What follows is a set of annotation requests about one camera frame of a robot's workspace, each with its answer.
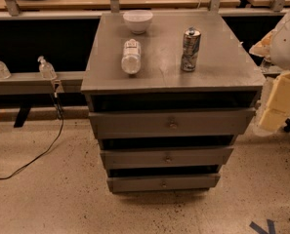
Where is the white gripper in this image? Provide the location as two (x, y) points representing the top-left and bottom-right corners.
(253, 71), (290, 137)

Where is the grey drawer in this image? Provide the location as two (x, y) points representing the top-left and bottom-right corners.
(101, 146), (233, 170)
(107, 175), (220, 193)
(89, 108), (254, 139)

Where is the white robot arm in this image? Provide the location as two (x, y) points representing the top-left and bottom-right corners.
(249, 9), (290, 136)

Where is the grey drawer cabinet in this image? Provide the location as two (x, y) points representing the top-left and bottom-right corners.
(81, 12), (265, 179)

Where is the grey bottom drawer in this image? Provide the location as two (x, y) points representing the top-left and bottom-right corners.
(107, 175), (220, 193)

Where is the grey top drawer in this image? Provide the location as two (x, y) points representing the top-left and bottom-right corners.
(89, 108), (254, 139)

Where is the silver energy drink can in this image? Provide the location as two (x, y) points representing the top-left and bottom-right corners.
(181, 27), (201, 72)

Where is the clear plastic water bottle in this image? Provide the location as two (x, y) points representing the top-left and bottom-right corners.
(121, 39), (141, 75)

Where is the white bowl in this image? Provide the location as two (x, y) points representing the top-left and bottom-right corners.
(123, 10), (153, 34)

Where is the grey metal rail shelf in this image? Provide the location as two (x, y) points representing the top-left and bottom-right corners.
(0, 71), (84, 96)

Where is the black power cable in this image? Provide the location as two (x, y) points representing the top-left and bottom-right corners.
(0, 91), (64, 182)

